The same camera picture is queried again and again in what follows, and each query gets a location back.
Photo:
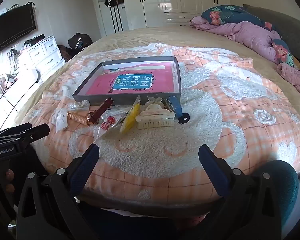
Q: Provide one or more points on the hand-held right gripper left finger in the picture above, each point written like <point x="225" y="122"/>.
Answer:
<point x="87" y="165"/>

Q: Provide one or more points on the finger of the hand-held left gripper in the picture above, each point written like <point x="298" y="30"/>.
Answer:
<point x="32" y="133"/>
<point x="15" y="129"/>

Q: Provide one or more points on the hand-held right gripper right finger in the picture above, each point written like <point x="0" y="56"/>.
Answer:
<point x="212" y="170"/>

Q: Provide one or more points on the white card jewelry bag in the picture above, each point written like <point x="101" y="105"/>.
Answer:
<point x="60" y="120"/>

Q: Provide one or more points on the small clear jewelry bag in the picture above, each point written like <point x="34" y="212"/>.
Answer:
<point x="78" y="105"/>

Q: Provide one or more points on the yellow accessory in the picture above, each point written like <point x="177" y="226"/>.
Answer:
<point x="130" y="120"/>

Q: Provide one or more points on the blue hair accessory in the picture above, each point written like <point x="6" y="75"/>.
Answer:
<point x="174" y="105"/>

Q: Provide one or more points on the cream hair claw clip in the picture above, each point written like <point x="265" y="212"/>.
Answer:
<point x="155" y="120"/>

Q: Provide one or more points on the shallow grey box red bottom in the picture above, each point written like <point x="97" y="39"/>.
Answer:
<point x="102" y="80"/>

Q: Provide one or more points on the clear bow clip with pearls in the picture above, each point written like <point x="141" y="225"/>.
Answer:
<point x="153" y="102"/>

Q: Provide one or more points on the person's left hand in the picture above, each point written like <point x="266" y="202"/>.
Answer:
<point x="10" y="175"/>

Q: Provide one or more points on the white desk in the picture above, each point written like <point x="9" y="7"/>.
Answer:
<point x="17" y="92"/>

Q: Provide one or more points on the red earrings in plastic bag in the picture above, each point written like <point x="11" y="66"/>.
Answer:
<point x="107" y="123"/>

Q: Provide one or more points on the teal cloth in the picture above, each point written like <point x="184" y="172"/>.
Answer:
<point x="280" y="180"/>

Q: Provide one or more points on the white drawer dresser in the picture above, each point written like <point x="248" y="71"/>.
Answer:
<point x="47" y="55"/>

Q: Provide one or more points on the dark brown bag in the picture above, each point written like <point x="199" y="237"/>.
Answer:
<point x="64" y="52"/>

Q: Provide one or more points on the black flat television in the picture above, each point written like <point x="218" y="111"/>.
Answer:
<point x="12" y="27"/>

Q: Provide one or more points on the black bag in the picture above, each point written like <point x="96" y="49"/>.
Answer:
<point x="80" y="40"/>

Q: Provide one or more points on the pink fluffy blanket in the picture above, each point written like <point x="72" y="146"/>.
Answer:
<point x="295" y="77"/>

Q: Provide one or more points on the white door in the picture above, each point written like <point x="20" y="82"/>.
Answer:
<point x="107" y="20"/>

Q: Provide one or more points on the small floral pillow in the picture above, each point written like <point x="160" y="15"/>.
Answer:
<point x="283" y="52"/>

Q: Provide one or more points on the pink quilt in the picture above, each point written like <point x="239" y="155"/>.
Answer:
<point x="242" y="35"/>

